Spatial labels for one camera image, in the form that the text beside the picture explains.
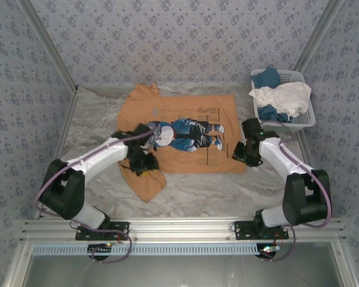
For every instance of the orange printed t-shirt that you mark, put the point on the orange printed t-shirt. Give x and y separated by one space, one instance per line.
191 101

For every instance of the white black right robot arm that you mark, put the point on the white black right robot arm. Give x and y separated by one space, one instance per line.
275 155

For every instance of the white t-shirt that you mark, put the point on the white t-shirt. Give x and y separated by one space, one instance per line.
284 95

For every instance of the blue t-shirt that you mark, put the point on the blue t-shirt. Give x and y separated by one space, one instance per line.
269 78

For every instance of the black controller board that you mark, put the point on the black controller board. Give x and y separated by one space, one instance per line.
267 249
100 248

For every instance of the white plastic laundry basket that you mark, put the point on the white plastic laundry basket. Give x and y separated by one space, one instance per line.
290 75

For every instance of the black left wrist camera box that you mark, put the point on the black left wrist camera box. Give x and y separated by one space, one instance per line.
151 163

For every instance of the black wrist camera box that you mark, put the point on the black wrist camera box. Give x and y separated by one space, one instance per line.
238 152
151 163

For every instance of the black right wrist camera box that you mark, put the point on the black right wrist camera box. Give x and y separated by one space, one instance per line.
238 152

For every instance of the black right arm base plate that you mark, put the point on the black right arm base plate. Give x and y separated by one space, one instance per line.
243 230

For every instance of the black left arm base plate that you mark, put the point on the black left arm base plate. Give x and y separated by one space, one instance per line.
119 230

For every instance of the aluminium frame cross rail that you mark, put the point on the aluminium frame cross rail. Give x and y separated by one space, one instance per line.
179 228

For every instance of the aluminium table side rail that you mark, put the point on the aluminium table side rail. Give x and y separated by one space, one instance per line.
66 125

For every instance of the aluminium frame corner post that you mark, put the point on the aluminium frame corner post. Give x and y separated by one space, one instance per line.
317 39
48 45

